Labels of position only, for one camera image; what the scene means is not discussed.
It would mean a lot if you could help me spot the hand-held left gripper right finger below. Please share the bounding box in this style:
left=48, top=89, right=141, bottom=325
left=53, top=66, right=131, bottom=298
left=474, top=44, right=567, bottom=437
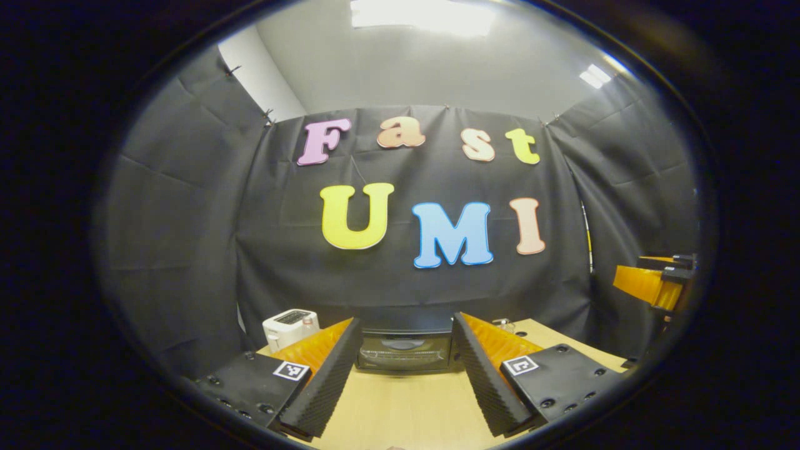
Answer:
left=451, top=311, right=626, bottom=438

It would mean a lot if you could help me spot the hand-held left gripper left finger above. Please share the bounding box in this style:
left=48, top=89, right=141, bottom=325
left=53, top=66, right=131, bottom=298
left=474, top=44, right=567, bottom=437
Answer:
left=195, top=317, right=364, bottom=438

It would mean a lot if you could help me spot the black electric oven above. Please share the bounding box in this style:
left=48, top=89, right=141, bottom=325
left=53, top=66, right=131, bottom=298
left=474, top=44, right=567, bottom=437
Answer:
left=354, top=306, right=462, bottom=375

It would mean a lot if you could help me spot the white toaster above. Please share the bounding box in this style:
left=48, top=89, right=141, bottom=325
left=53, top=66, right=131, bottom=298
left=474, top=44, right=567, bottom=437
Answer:
left=262, top=309, right=321, bottom=353

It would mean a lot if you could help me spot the black backdrop cloth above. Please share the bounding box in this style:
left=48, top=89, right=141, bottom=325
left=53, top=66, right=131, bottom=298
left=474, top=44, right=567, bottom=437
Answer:
left=97, top=45, right=701, bottom=379

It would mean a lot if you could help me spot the small ceiling light panel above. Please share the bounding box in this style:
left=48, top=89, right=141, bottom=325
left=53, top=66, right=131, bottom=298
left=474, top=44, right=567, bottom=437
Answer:
left=577, top=63, right=613, bottom=90

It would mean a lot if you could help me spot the large ceiling light panel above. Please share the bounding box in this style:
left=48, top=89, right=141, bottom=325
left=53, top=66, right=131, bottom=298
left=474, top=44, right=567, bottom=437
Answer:
left=349, top=0, right=496, bottom=38

